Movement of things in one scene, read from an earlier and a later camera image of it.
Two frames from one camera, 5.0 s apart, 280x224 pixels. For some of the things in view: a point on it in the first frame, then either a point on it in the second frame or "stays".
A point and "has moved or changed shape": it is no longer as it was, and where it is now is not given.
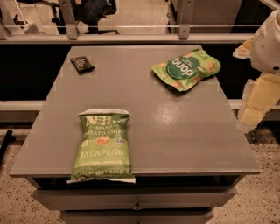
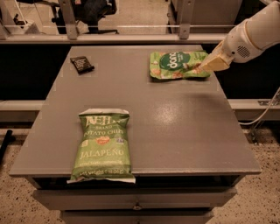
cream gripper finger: [244, 51] → [237, 45]
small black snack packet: [81, 65] stays
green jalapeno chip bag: [103, 150] stays
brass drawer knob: [137, 206] stays
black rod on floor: [9, 138] stays
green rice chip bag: [185, 71] has moved or changed shape
